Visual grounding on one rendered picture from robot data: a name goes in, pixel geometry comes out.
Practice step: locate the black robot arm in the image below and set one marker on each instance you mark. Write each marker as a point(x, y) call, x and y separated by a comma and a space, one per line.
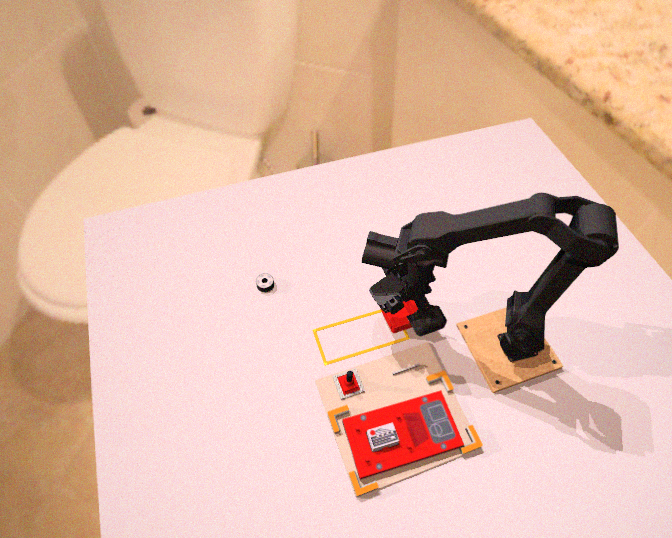
point(589, 240)

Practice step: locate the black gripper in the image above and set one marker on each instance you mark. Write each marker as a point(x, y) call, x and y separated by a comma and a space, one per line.
point(428, 318)

